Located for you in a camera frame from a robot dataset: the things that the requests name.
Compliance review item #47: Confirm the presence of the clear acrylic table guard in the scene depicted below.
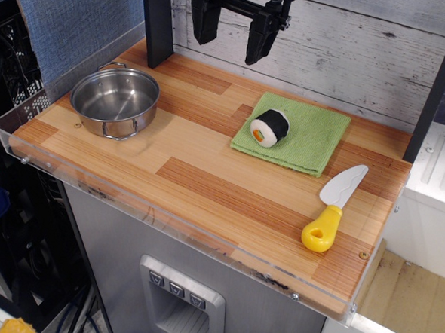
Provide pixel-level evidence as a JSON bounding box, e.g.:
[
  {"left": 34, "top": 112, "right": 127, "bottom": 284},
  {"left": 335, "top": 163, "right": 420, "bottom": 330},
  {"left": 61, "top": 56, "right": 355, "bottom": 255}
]
[{"left": 0, "top": 96, "right": 410, "bottom": 322}]

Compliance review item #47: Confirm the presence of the toy sushi roll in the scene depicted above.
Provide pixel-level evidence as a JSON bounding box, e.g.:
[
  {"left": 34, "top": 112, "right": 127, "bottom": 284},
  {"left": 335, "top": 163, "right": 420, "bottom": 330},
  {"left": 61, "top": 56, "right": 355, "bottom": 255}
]
[{"left": 250, "top": 108, "right": 290, "bottom": 148}]

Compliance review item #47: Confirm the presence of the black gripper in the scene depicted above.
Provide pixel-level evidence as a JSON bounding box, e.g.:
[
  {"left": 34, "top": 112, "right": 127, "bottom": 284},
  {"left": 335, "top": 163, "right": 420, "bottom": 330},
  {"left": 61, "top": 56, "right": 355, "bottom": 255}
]
[{"left": 191, "top": 0, "right": 295, "bottom": 65}]

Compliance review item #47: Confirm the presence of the black vertical post left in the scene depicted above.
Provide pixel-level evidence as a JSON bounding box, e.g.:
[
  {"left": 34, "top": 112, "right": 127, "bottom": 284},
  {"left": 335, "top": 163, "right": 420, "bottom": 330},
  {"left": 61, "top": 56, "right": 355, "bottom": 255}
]
[{"left": 143, "top": 0, "right": 173, "bottom": 68}]

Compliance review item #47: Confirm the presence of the stainless steel pot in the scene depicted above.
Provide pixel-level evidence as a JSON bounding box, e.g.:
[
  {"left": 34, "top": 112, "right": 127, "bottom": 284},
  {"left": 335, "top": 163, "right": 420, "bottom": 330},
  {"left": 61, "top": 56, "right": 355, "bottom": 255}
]
[{"left": 69, "top": 63, "right": 161, "bottom": 141}]

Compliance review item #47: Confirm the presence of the black vertical post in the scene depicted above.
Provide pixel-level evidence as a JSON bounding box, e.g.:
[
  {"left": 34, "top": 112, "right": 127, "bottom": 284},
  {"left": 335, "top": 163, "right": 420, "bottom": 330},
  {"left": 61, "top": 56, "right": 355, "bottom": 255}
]
[
  {"left": 402, "top": 56, "right": 445, "bottom": 163},
  {"left": 143, "top": 0, "right": 173, "bottom": 68}
]

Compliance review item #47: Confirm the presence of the black vertical post right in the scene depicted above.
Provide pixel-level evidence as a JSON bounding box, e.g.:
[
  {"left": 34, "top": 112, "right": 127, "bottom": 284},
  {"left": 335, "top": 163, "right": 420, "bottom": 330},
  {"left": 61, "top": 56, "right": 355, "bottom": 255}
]
[{"left": 402, "top": 56, "right": 445, "bottom": 163}]

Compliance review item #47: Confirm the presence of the green cloth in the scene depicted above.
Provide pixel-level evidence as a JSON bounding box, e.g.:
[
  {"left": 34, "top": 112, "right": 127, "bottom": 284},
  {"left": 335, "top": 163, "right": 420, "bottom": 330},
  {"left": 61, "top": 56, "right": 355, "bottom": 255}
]
[{"left": 231, "top": 92, "right": 351, "bottom": 177}]

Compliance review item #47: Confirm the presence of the yellow toy knife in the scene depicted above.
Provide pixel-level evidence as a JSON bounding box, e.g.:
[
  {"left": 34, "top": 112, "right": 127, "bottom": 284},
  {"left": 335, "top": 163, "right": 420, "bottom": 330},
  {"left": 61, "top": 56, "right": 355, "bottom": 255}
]
[{"left": 301, "top": 164, "right": 368, "bottom": 252}]

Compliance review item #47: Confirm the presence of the white toy sink counter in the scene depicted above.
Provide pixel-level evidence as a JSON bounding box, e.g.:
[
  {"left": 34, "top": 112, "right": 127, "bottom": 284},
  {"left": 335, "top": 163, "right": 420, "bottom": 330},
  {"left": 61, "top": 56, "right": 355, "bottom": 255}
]
[{"left": 352, "top": 124, "right": 445, "bottom": 333}]

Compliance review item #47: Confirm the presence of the silver toy fridge dispenser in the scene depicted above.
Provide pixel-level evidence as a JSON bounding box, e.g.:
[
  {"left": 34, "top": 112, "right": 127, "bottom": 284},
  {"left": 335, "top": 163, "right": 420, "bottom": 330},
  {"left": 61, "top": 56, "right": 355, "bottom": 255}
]
[{"left": 140, "top": 255, "right": 226, "bottom": 333}]

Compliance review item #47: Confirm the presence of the black plastic crate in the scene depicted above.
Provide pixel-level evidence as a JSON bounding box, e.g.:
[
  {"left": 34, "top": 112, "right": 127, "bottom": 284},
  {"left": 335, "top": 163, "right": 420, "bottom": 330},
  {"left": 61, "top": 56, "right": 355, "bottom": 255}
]
[{"left": 0, "top": 14, "right": 44, "bottom": 116}]

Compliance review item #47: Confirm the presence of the blue fabric panel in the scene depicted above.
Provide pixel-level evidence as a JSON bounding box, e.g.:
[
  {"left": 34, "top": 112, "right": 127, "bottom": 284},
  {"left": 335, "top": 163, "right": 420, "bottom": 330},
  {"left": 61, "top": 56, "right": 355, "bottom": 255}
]
[{"left": 17, "top": 0, "right": 145, "bottom": 95}]

